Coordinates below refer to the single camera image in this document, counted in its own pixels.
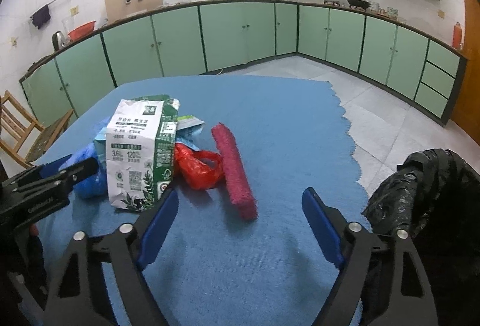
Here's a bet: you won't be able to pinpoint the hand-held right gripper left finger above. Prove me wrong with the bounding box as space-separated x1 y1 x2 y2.
45 189 179 326

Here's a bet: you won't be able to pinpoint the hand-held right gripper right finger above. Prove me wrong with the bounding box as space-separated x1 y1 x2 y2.
302 188 440 326

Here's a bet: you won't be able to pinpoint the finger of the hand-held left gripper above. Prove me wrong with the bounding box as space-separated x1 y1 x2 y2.
49 158 99 195
13 155 81 186

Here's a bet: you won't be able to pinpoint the blue plastic bag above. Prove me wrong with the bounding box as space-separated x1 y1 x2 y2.
60 116 113 199

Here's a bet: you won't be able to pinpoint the white green milk carton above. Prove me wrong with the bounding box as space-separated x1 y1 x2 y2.
105 95 181 213

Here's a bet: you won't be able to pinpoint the red plastic bag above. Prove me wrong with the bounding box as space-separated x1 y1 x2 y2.
173 143 224 190

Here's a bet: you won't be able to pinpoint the black bagged waste bin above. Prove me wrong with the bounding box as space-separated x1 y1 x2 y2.
362 149 480 326

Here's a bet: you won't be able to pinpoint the crimson foam net sleeve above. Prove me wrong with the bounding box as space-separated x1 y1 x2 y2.
211 124 259 220

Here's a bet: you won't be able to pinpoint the light blue paper packet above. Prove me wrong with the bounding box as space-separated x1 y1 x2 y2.
173 115 206 152

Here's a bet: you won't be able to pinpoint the wooden chair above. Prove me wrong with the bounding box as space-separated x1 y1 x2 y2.
0 90 74 168

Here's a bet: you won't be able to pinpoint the blue table mat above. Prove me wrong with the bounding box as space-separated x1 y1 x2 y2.
17 75 370 326

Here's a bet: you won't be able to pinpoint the red plastic basin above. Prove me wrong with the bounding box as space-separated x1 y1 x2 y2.
67 22 97 41

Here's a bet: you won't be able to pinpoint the dark hanging cloth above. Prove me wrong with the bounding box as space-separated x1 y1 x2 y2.
31 5 52 30

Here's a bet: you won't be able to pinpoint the green lower kitchen cabinets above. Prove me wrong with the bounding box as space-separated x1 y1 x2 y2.
19 0 469 127

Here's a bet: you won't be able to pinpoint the wooden door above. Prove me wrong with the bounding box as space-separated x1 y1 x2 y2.
448 0 480 146

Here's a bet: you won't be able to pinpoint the red thermos flask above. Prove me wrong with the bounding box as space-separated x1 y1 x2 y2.
452 21 463 50

